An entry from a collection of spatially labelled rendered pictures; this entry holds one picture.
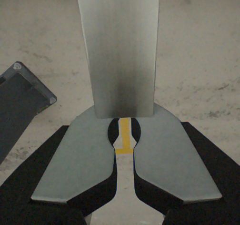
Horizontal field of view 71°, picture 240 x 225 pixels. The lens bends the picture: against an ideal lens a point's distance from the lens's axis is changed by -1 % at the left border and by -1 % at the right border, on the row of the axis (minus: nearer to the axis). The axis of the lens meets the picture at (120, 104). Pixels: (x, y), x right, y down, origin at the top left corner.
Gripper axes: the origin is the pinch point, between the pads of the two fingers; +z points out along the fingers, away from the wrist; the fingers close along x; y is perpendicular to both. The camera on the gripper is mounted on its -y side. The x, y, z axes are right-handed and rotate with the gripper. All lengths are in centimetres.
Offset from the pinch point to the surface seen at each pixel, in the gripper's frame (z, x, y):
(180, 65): 83, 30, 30
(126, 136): 83, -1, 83
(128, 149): 83, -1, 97
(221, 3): 83, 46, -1
